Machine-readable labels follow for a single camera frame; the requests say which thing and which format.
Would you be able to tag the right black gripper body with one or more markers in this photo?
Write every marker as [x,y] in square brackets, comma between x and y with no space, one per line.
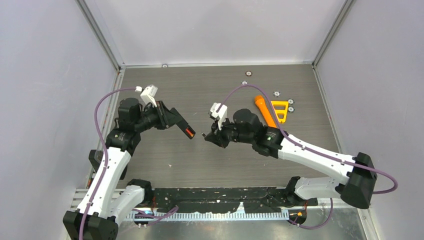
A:
[227,133]

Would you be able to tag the orange plastic handle tool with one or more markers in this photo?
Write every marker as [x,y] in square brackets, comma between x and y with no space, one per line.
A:
[260,103]

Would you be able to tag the yellow triangular plastic frame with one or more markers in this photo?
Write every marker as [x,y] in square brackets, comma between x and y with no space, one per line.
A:
[281,110]

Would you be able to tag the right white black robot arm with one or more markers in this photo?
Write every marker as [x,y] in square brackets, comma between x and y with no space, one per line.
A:
[348,177]

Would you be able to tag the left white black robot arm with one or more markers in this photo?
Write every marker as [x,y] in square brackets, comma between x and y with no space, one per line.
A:
[99,216]

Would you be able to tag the dark clear plastic box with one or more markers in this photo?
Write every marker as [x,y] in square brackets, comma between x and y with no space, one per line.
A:
[95,157]

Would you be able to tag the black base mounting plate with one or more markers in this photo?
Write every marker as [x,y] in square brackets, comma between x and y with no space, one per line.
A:
[221,200]

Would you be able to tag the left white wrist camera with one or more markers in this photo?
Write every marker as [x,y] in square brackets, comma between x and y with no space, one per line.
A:
[147,94]

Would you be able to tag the black remote control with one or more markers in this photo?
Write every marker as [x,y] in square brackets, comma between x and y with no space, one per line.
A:
[188,126]

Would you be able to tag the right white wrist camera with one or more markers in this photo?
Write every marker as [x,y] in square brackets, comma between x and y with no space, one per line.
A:
[218,112]

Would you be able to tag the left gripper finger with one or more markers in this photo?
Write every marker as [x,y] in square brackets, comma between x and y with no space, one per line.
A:
[175,121]
[170,113]

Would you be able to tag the ribbed aluminium front rail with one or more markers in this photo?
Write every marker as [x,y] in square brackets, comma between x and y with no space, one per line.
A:
[234,216]

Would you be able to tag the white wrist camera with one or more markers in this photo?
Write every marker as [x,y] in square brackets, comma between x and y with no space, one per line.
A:
[147,94]
[218,112]

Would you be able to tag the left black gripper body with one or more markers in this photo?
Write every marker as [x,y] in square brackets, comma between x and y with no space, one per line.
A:
[157,117]

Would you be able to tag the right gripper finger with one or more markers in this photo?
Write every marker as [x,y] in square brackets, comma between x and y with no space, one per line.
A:
[214,139]
[214,127]

